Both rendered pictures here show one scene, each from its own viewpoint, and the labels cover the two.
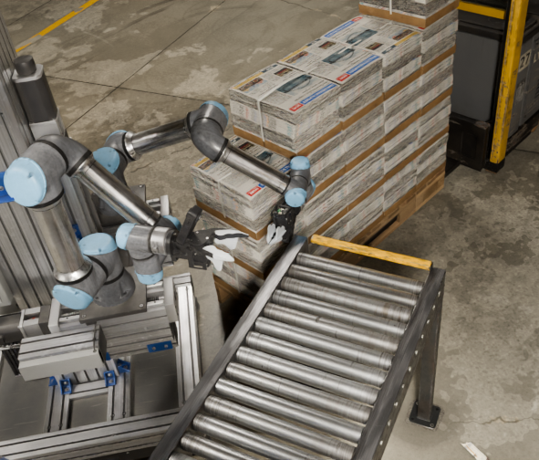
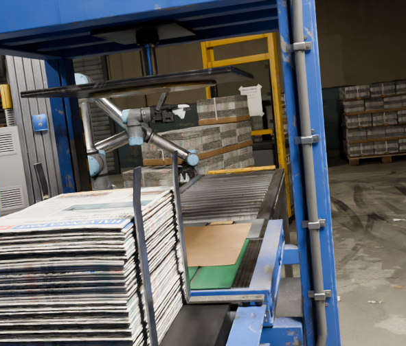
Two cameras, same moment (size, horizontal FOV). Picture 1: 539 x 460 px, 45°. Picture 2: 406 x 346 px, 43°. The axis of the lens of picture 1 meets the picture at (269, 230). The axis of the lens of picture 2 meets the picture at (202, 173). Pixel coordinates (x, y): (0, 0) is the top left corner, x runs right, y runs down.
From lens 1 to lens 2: 195 cm
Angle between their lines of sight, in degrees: 37
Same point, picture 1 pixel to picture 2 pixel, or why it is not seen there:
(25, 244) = (45, 167)
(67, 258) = (88, 137)
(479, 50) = (262, 158)
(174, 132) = (120, 136)
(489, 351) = not seen: hidden behind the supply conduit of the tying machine
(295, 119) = (183, 136)
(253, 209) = (166, 179)
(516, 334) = not seen: hidden behind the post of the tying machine
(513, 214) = not seen: hidden behind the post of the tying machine
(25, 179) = (78, 78)
